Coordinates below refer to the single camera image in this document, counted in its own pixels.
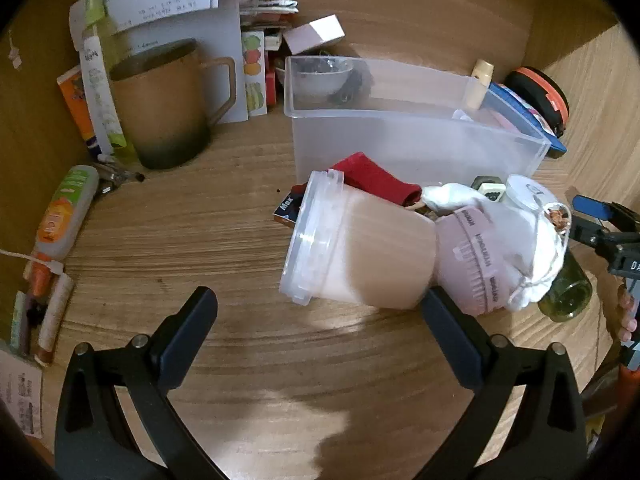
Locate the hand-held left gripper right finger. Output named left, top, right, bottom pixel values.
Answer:
left=415, top=287, right=588, bottom=480

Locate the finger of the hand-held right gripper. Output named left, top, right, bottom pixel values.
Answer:
left=572, top=195, right=640, bottom=234
left=567, top=214, right=619, bottom=262

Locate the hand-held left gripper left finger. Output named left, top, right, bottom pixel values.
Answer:
left=54, top=286, right=231, bottom=480

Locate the green glass bottle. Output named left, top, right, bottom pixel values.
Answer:
left=536, top=249, right=594, bottom=322

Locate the white round container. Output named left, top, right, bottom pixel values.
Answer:
left=504, top=173, right=559, bottom=211

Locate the pink labelled jar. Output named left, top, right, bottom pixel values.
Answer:
left=432, top=207, right=508, bottom=317

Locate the white drawstring bag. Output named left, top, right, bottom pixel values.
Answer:
left=421, top=181, right=572, bottom=311

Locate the translucent plastic jar with lid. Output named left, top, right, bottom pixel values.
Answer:
left=278, top=170, right=439, bottom=311

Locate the red pouch with gold trim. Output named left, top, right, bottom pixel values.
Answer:
left=329, top=152, right=424, bottom=207

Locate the clear plastic storage box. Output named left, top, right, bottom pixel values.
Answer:
left=283, top=55, right=552, bottom=196

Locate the person's right hand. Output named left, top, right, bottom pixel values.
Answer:
left=616, top=284, right=640, bottom=348

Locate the small black white object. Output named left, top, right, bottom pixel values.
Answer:
left=471, top=175, right=507, bottom=204

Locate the blue zip pouch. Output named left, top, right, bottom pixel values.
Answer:
left=487, top=81, right=569, bottom=159

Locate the black orange round case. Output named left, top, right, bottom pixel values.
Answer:
left=504, top=66, right=571, bottom=137

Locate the white brown stick tube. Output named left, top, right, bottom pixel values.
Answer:
left=36, top=275, right=76, bottom=367

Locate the small blue box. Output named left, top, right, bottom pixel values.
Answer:
left=272, top=185, right=307, bottom=229

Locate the beige tube bottle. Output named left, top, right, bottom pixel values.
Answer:
left=466, top=58, right=495, bottom=112

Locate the small green packet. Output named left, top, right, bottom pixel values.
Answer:
left=9, top=290, right=34, bottom=357

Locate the orange green glue bottle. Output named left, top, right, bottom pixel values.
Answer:
left=24, top=164, right=100, bottom=306

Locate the small printed paper slip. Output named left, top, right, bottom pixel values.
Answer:
left=0, top=349, right=45, bottom=442

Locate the brown mug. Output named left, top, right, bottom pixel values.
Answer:
left=107, top=38, right=237, bottom=171

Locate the orange packet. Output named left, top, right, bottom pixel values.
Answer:
left=56, top=65, right=103, bottom=162

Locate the small red box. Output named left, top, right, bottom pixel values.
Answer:
left=264, top=56, right=279, bottom=107

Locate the fruit sticker sheet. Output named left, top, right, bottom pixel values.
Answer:
left=241, top=30, right=267, bottom=117

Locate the black clip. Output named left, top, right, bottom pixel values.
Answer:
left=329, top=69, right=375, bottom=104

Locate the white bowl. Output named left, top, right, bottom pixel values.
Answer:
left=276, top=56, right=357, bottom=99

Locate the white paper card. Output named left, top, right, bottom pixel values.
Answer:
left=69, top=0, right=249, bottom=124

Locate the pink white carton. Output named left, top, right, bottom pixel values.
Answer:
left=281, top=15, right=346, bottom=56

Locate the stack of sachets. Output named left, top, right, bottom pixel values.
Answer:
left=236, top=0, right=301, bottom=37

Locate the white cable tie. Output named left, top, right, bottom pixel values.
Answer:
left=0, top=248, right=67, bottom=277

